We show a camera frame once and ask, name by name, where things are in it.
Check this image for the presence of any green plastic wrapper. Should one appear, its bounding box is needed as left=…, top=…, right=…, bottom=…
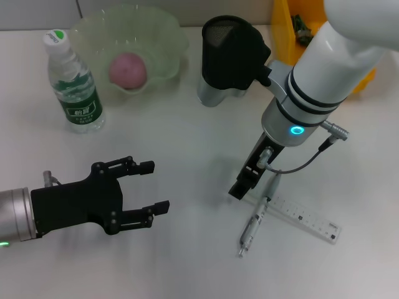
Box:
left=291, top=14, right=314, bottom=46

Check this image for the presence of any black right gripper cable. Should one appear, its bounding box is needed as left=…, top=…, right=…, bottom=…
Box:
left=257, top=120, right=350, bottom=174

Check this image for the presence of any yellow plastic bin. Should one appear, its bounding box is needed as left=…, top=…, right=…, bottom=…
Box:
left=270, top=0, right=378, bottom=95

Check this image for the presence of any clear water bottle green label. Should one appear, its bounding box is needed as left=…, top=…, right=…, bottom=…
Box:
left=42, top=29, right=106, bottom=134

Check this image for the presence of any grey white pen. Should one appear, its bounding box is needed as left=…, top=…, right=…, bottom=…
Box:
left=238, top=173, right=283, bottom=259

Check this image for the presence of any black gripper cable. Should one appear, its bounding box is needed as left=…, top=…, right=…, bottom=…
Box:
left=42, top=170, right=64, bottom=187
left=257, top=120, right=350, bottom=174

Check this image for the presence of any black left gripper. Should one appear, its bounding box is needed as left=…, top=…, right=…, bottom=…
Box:
left=30, top=155, right=171, bottom=236

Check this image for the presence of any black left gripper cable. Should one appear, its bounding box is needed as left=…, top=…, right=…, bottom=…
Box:
left=42, top=170, right=64, bottom=187

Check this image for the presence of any transparent plastic ruler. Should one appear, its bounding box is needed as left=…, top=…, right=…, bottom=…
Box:
left=244, top=186, right=342, bottom=246

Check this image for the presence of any pink peach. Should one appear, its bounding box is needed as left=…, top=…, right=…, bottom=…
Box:
left=108, top=52, right=148, bottom=90

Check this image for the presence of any translucent green wavy fruit bowl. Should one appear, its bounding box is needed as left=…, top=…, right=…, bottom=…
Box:
left=69, top=4, right=190, bottom=107

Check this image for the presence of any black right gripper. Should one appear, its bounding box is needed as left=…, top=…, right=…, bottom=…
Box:
left=228, top=132, right=286, bottom=201

